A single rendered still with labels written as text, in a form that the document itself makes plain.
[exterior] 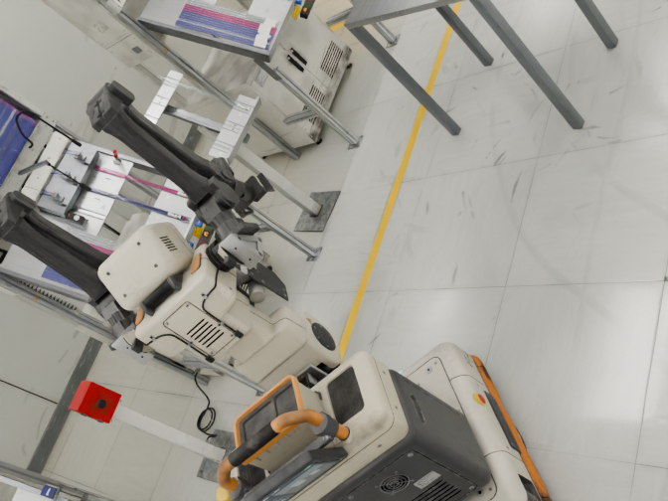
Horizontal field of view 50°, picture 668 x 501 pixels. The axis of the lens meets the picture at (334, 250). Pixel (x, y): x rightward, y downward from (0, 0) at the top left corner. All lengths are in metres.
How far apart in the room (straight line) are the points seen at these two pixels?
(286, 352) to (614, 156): 1.50
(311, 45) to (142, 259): 2.70
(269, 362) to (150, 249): 0.51
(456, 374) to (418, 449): 0.54
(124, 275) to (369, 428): 0.73
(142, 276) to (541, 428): 1.38
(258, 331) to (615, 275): 1.26
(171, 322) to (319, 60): 2.73
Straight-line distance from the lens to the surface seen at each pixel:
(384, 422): 1.80
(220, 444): 3.62
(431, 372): 2.47
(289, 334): 2.06
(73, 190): 3.41
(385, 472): 1.97
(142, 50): 4.17
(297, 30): 4.33
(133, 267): 1.90
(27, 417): 5.06
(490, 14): 2.68
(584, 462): 2.41
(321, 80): 4.35
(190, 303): 1.88
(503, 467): 2.21
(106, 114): 1.86
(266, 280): 2.09
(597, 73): 3.26
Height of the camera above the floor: 2.08
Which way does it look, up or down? 35 degrees down
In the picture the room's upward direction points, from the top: 54 degrees counter-clockwise
